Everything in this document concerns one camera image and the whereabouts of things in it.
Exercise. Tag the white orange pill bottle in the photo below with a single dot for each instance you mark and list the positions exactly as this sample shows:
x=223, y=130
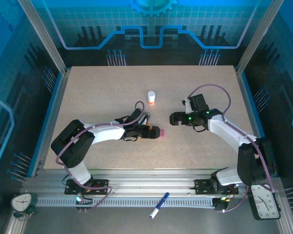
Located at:
x=152, y=100

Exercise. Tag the white bottle cap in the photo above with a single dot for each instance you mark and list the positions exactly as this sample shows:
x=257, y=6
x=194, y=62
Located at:
x=151, y=93

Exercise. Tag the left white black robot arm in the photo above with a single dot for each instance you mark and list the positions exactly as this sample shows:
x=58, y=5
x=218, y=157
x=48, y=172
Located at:
x=105, y=132

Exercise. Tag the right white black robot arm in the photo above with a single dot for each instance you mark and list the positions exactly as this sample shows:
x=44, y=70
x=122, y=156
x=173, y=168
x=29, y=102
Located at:
x=224, y=131

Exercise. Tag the aluminium front beam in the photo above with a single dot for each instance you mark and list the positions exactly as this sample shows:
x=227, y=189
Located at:
x=149, y=180

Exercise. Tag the blue white marker pen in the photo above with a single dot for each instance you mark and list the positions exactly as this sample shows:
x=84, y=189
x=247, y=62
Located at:
x=159, y=205

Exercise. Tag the black controller module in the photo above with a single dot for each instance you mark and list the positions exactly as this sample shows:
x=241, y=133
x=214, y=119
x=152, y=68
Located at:
x=86, y=200
x=221, y=204

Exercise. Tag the black rectangular clock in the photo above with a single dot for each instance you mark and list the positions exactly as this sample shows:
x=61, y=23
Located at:
x=265, y=202

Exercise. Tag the round white green clock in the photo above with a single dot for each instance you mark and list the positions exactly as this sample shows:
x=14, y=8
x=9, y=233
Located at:
x=21, y=202

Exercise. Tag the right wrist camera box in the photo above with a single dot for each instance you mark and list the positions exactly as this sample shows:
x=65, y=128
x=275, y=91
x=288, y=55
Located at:
x=184, y=102

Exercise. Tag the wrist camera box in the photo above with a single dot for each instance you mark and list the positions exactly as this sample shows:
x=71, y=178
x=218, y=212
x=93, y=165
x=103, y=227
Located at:
x=184, y=102
x=146, y=117

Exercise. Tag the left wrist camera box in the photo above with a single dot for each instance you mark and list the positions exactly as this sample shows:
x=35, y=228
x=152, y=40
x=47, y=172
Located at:
x=146, y=117

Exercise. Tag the aluminium side rail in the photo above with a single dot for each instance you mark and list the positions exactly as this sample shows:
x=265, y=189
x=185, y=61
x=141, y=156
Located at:
x=246, y=97
x=59, y=97

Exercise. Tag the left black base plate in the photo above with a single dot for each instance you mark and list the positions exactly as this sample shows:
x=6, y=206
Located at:
x=102, y=187

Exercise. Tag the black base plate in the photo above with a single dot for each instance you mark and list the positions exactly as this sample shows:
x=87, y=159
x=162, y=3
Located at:
x=201, y=187
x=102, y=187

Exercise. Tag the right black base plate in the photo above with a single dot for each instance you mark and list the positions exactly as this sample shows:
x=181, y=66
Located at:
x=201, y=187

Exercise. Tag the aluminium frame post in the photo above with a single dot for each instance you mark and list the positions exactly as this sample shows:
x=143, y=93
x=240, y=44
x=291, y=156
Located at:
x=47, y=36
x=257, y=36

